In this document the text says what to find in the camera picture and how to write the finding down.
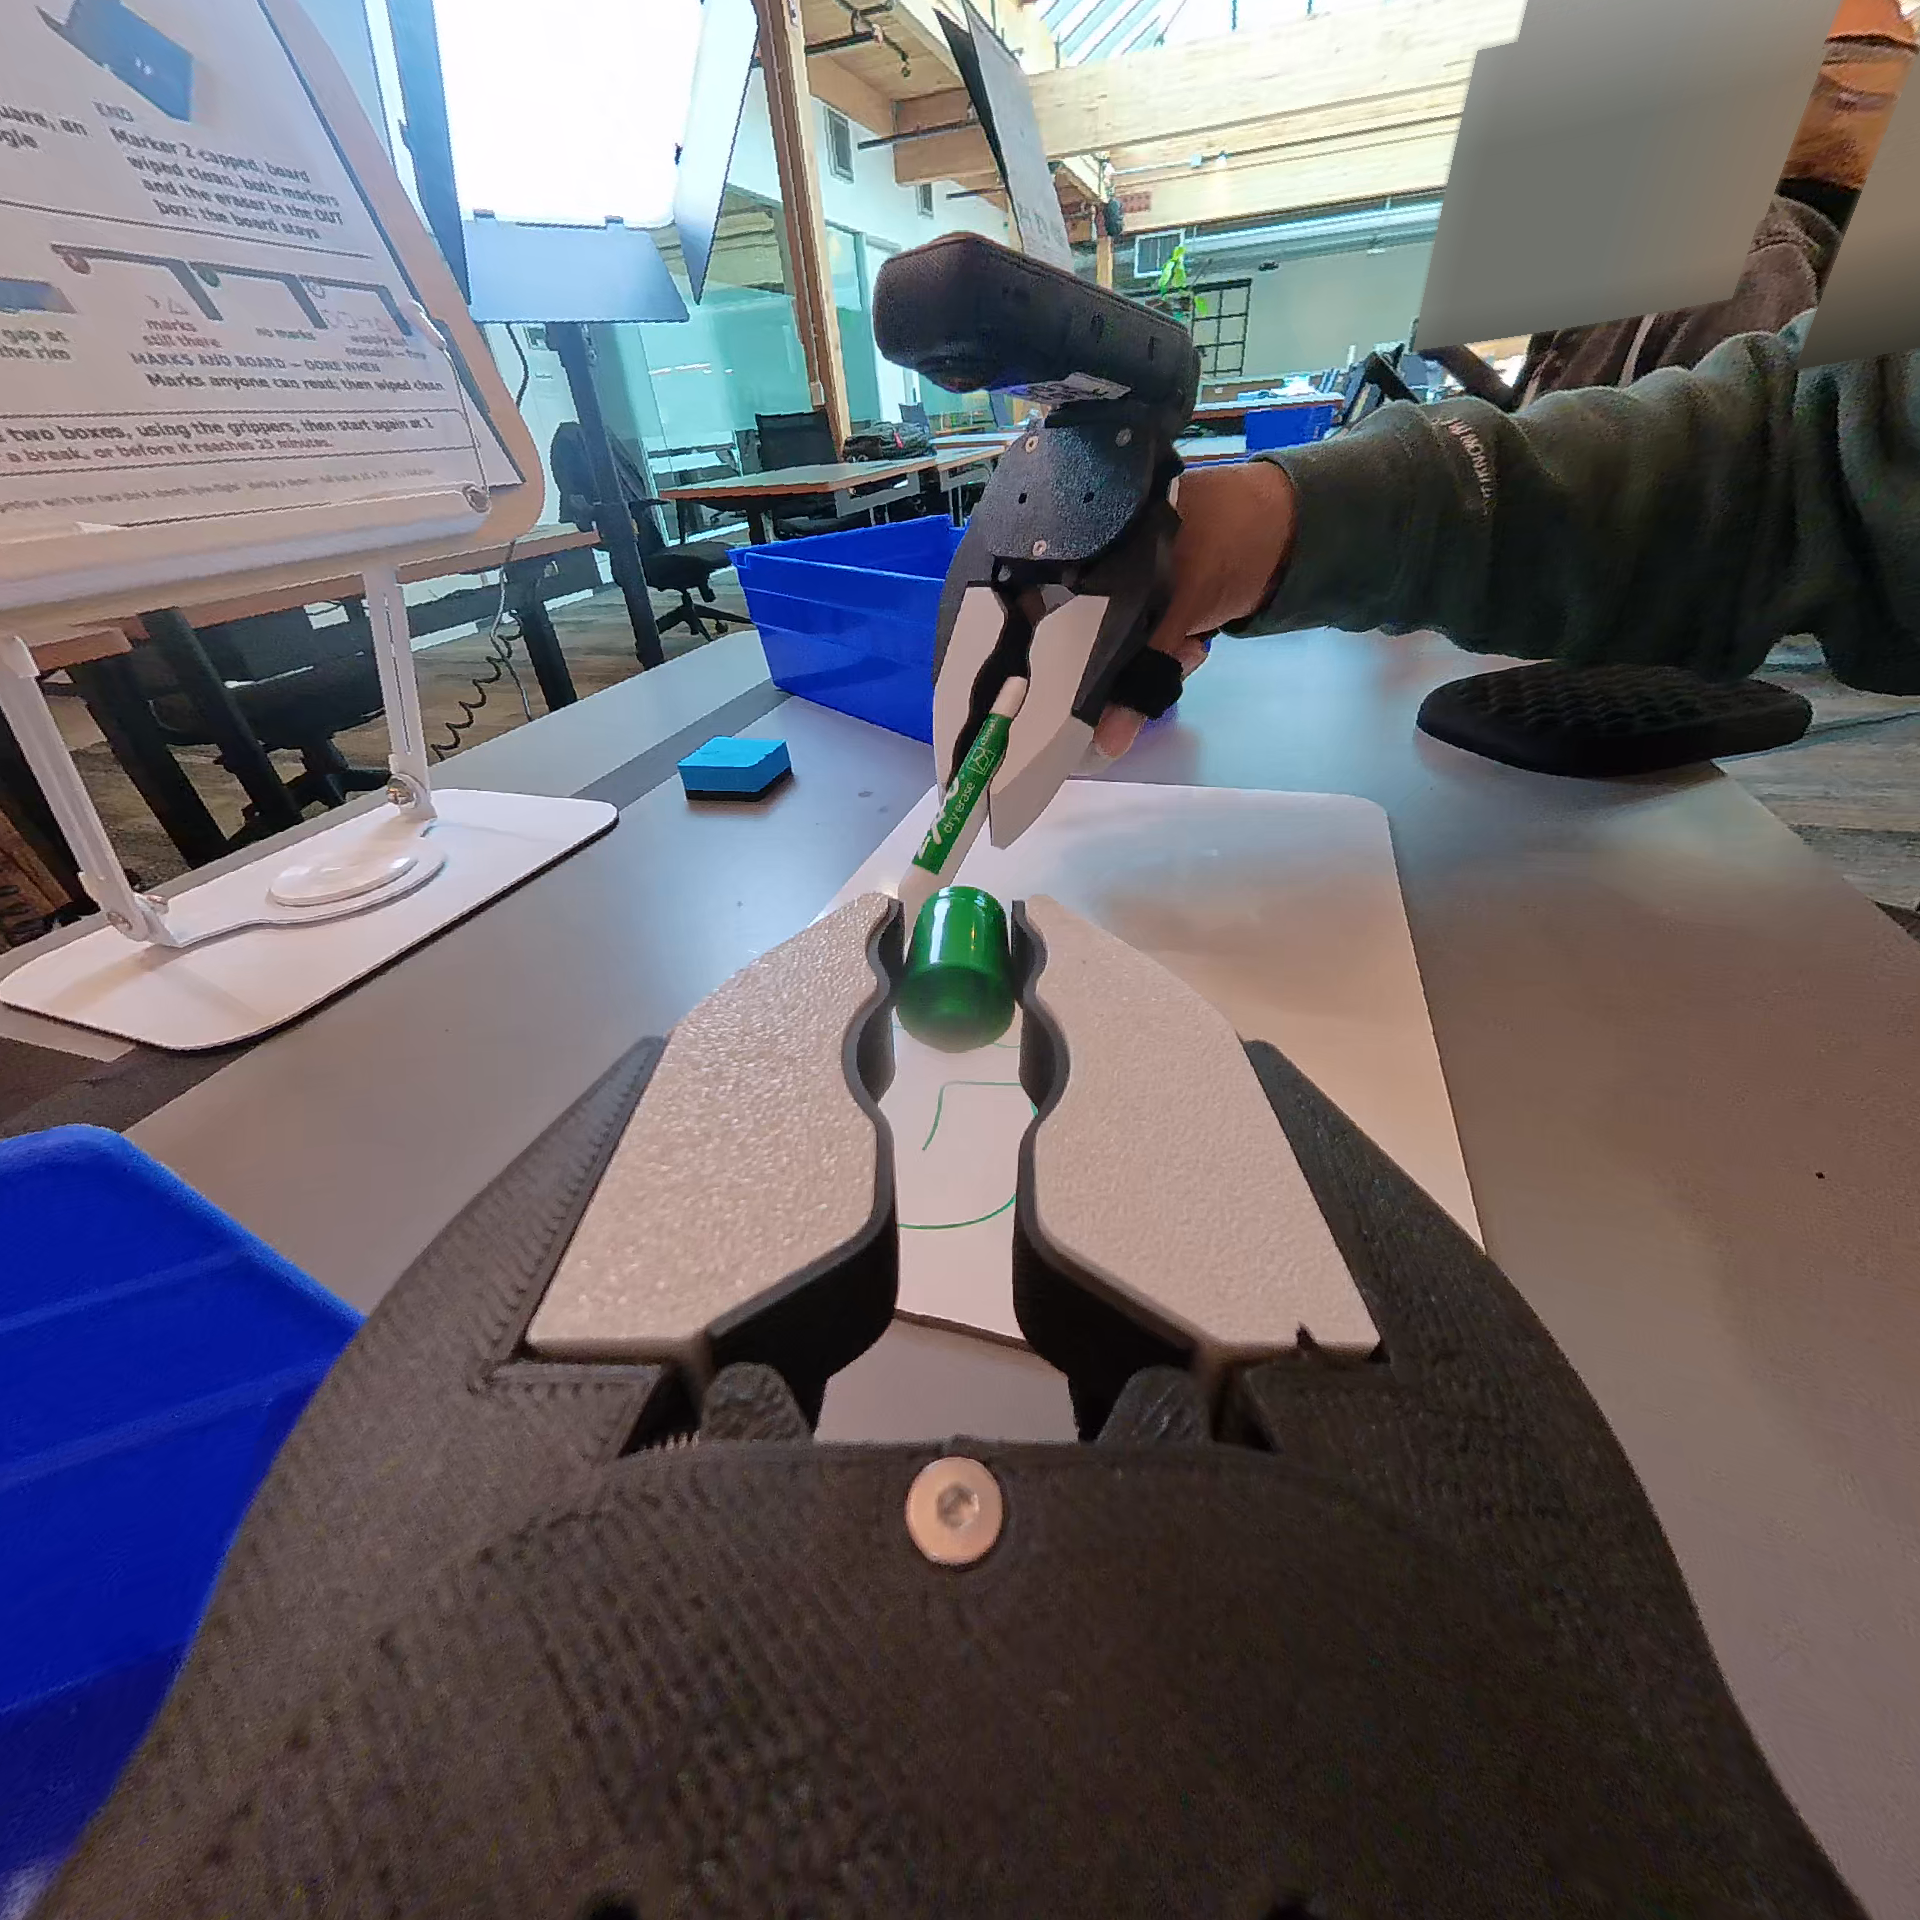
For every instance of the person's right forearm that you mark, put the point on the person's right forearm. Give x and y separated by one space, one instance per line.
1576 524

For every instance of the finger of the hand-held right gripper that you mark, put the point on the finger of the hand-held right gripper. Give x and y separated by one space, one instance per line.
1066 691
968 675

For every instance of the blue whiteboard eraser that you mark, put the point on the blue whiteboard eraser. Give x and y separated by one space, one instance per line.
734 763

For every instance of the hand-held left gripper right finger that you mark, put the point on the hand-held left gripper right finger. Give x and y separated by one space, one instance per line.
1185 1201

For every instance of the green marker cap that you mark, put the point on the green marker cap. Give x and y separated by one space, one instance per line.
961 968

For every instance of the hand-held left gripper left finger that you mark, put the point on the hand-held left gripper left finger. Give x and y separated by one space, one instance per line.
720 1185

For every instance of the black office chair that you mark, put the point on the black office chair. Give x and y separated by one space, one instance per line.
691 558

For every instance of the green whiteboard marker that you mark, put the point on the green whiteboard marker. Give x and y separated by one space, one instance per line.
961 795

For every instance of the blue plastic bin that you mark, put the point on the blue plastic bin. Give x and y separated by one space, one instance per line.
839 629
136 1425

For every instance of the wooden post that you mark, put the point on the wooden post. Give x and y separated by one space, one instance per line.
802 224

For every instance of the white whiteboard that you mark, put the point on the white whiteboard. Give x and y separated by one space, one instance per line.
1277 974

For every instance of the grey tilted panel stand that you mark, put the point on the grey tilted panel stand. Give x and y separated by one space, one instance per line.
569 277

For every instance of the long wooden desk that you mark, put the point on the long wooden desk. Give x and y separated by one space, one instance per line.
810 480

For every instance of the hanging black panel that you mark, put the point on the hanging black panel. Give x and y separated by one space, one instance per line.
713 148
1014 136

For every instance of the black mesh cushion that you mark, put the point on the black mesh cushion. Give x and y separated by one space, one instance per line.
1622 715

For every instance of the person's right hand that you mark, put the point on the person's right hand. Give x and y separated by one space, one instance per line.
1231 540

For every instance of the instruction sheet board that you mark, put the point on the instruction sheet board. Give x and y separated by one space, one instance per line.
224 299

